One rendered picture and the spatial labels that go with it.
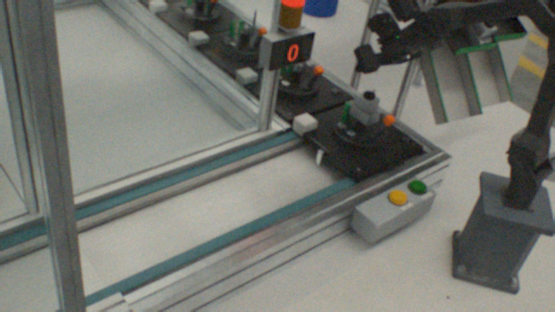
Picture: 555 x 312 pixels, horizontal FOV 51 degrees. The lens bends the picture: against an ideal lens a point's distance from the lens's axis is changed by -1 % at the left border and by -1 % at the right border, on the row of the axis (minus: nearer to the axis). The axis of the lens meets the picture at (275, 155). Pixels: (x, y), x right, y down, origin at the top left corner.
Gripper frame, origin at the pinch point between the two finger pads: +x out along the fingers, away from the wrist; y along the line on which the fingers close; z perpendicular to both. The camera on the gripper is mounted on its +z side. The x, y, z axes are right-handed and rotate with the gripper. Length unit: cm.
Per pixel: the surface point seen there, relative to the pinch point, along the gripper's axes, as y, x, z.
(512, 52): -173, 76, 0
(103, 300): 75, 8, -25
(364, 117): 2.1, 8.4, -10.7
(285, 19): 21.4, -2.0, 13.7
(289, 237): 37.3, 5.1, -28.7
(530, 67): -294, 144, -6
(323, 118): 3.2, 21.7, -6.0
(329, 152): 11.7, 14.4, -15.3
